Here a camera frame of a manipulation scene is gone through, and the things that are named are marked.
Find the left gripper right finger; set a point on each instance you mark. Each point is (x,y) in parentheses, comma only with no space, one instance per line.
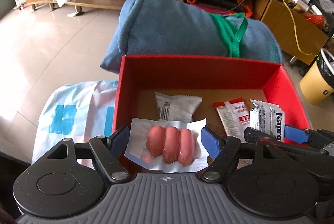
(223,152)

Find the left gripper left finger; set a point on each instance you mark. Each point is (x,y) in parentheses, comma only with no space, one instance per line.
(106,150)

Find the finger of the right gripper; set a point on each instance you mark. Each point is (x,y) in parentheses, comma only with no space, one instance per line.
(317,162)
(318,139)

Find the red white spicy strip packet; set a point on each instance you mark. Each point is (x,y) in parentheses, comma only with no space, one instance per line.
(234,116)

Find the vacuum packed sausages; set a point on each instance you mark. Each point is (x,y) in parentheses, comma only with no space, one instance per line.
(169,146)

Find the white Kapro snack packet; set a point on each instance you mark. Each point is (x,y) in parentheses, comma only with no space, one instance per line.
(268,118)

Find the grey white tall snack bag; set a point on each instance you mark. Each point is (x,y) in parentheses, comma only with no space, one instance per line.
(176,108)

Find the blue white checkered tablecloth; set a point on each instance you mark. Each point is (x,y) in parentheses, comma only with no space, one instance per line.
(78,111)

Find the yellow trash bin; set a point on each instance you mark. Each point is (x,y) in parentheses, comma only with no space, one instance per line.
(317,84)

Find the red cardboard box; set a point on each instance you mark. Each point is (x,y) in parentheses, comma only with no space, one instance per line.
(214,79)

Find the red plastic bag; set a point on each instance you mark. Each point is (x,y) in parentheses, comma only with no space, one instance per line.
(315,19)

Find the blue rolled blanket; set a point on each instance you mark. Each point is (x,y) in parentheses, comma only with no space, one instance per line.
(174,27)

